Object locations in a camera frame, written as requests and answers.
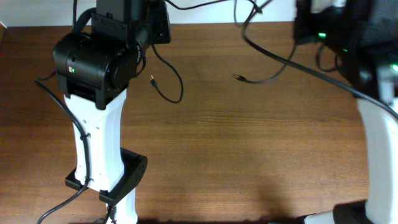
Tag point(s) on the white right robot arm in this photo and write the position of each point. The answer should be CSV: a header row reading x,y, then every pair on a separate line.
x,y
363,35

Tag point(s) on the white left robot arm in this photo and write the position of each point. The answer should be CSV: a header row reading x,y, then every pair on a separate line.
x,y
94,65

